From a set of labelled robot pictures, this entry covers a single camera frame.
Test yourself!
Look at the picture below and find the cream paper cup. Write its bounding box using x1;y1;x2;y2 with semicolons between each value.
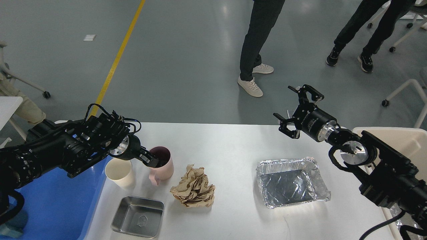
105;158;136;189

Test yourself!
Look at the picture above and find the crumpled brown paper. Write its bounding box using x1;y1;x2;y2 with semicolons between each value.
169;164;216;208

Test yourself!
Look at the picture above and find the person in dark trousers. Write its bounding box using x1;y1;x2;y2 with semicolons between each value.
238;0;285;97

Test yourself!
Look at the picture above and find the person in black sneakers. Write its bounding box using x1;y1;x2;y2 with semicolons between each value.
326;0;417;73

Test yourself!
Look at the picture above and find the white chair left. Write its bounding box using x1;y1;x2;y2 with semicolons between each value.
0;41;51;99

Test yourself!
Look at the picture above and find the blue plastic tray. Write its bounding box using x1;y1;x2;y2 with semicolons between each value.
18;157;111;240

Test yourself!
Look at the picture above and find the teal cup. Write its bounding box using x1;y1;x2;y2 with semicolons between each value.
0;210;28;239

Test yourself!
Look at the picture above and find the person in beige trousers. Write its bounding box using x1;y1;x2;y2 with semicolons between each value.
0;74;46;125

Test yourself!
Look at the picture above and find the beige plastic bin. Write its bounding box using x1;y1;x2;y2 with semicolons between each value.
352;127;427;240

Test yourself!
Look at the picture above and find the white side table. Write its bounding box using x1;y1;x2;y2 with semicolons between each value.
0;96;27;140

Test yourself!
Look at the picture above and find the clear floor plate left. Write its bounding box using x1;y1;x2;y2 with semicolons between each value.
287;109;295;119

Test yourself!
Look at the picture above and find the pink mug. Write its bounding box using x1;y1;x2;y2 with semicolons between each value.
148;146;174;186

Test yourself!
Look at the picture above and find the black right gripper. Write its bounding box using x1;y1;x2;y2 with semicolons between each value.
273;84;338;142

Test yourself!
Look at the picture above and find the aluminium foil tray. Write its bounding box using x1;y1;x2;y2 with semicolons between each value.
255;157;331;209

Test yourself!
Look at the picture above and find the white rolling chair base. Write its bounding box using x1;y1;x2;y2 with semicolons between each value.
363;0;426;56

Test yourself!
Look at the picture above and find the white chair leg right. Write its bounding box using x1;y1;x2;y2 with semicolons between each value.
381;79;427;129

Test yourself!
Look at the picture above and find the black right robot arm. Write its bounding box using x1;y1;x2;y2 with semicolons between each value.
274;84;427;240

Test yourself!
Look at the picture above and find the square stainless steel tray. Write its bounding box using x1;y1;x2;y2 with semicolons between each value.
111;196;165;238

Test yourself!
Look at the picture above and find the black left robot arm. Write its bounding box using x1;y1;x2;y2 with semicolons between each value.
0;106;162;224

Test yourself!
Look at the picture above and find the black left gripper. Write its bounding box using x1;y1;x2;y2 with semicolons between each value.
109;135;159;168

